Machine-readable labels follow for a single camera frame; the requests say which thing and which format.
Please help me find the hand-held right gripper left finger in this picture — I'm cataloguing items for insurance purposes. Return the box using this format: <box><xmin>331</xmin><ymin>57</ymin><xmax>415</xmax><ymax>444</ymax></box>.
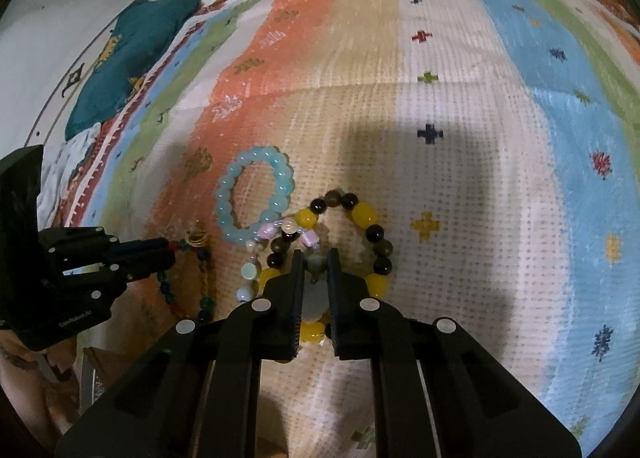
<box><xmin>55</xmin><ymin>249</ymin><xmax>307</xmax><ymax>458</ymax></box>

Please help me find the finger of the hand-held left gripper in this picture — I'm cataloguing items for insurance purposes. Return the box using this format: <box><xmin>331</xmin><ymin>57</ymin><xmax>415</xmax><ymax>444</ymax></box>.
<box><xmin>117</xmin><ymin>253</ymin><xmax>176</xmax><ymax>283</ymax></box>
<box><xmin>112</xmin><ymin>237</ymin><xmax>176</xmax><ymax>261</ymax></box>

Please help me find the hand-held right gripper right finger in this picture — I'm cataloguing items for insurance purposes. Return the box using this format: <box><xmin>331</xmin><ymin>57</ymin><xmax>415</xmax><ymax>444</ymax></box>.
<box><xmin>327</xmin><ymin>248</ymin><xmax>583</xmax><ymax>458</ymax></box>

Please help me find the multicolour bead bracelet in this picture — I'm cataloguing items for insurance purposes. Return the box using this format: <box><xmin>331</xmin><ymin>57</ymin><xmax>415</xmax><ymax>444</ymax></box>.
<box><xmin>157</xmin><ymin>221</ymin><xmax>218</xmax><ymax>324</ymax></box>

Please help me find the pink and white bead bracelet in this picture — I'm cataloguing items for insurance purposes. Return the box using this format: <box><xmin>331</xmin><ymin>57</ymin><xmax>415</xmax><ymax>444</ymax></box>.
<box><xmin>236</xmin><ymin>219</ymin><xmax>331</xmax><ymax>304</ymax></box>

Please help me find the yellow and dark bead bracelet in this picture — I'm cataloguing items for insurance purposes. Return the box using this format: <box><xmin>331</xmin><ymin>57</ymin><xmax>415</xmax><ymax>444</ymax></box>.
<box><xmin>257</xmin><ymin>191</ymin><xmax>396</xmax><ymax>346</ymax></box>

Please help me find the light blue bead bracelet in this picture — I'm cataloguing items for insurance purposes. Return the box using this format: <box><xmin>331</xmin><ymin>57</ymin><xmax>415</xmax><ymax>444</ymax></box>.
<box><xmin>215</xmin><ymin>145</ymin><xmax>297</xmax><ymax>245</ymax></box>

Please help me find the person's left hand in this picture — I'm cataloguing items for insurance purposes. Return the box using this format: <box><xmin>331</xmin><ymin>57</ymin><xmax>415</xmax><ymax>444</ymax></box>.
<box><xmin>0</xmin><ymin>331</ymin><xmax>81</xmax><ymax>439</ymax></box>

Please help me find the teal pillow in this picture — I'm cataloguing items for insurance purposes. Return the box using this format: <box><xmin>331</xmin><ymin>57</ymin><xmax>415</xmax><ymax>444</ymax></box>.
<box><xmin>65</xmin><ymin>0</ymin><xmax>203</xmax><ymax>141</ymax></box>

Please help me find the striped colourful mat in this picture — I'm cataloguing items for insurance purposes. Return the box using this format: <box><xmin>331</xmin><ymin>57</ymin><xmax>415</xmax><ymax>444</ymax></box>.
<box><xmin>37</xmin><ymin>0</ymin><xmax>640</xmax><ymax>458</ymax></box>

